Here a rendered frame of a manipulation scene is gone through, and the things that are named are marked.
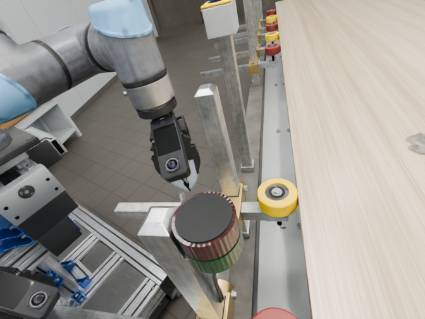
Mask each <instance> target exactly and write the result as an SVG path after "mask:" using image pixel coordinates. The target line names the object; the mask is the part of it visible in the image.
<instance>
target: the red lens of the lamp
mask: <svg viewBox="0 0 425 319"><path fill-rule="evenodd" d="M206 193H213V194H218V195H220V196H223V197H224V198H225V199H226V200H227V201H228V202H229V203H230V205H231V207H232V210H233V218H232V221H231V224H230V226H229V227H228V229H227V230H226V232H225V233H224V234H223V235H221V236H220V237H218V238H217V239H215V240H213V241H211V242H207V243H203V244H193V243H190V242H187V241H185V240H183V239H182V238H181V237H180V236H179V235H178V234H177V232H176V229H175V218H176V214H177V212H178V210H179V209H180V207H181V206H182V205H183V204H184V203H185V202H186V201H188V200H189V199H191V198H192V197H194V196H197V195H199V194H206ZM171 225H172V231H173V233H174V236H175V237H176V239H177V241H178V243H179V244H180V246H181V247H182V249H183V251H184V252H185V253H186V254H187V255H189V256H190V257H191V258H193V259H197V260H202V261H207V260H214V259H216V258H219V257H221V256H223V255H224V254H226V253H227V252H228V251H230V250H231V248H232V247H233V246H234V245H235V244H236V242H237V240H238V237H239V234H240V223H239V221H238V216H237V211H236V209H235V205H234V204H233V202H232V200H231V199H230V198H229V197H227V196H226V195H224V194H222V193H218V192H201V193H198V194H196V195H193V196H191V197H189V198H188V199H186V200H185V201H184V202H182V203H181V205H179V207H178V208H177V210H176V211H175V214H174V215H173V219H172V224H171Z"/></svg>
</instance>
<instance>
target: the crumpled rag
mask: <svg viewBox="0 0 425 319"><path fill-rule="evenodd" d="M405 140H406V141H408V142H410V143H411V144H412V145H411V146H409V148H408V149H410V150H413V151H416V152H419V153H421V154H422V153H425V134H424V133H422V132H419V133H418V134H412V135H410V136H409V137H406V138H405Z"/></svg>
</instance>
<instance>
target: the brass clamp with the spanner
mask: <svg viewBox="0 0 425 319"><path fill-rule="evenodd" d="M217 281H218V284H219V286H220V288H221V290H222V292H223V294H224V296H225V303H224V308H223V317H222V319H233V317H234V310H235V303H234V301H233V300H237V291H234V286H233V285H232V284H231V283H229V282H227V281H225V280H221V279H217Z"/></svg>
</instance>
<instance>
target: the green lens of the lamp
mask: <svg viewBox="0 0 425 319"><path fill-rule="evenodd" d="M243 246H244V241H243V235H242V231H241V228H240V234H239V237H238V240H237V242H236V244H235V245H234V246H233V247H232V248H231V250H230V251H228V252H227V253H226V254H224V255H223V256H221V257H219V258H216V259H214V260H207V261H202V260H197V259H193V258H191V257H190V256H189V255H187V254H186V253H185V254H186V256H187V258H188V260H189V262H190V263H191V264H192V266H193V267H194V268H196V269H197V270H199V271H201V272H204V273H220V272H223V271H225V270H227V269H229V268H231V267H232V266H233V265H234V264H235V263H236V262H237V261H238V260H239V258H240V257H241V255H242V251H243Z"/></svg>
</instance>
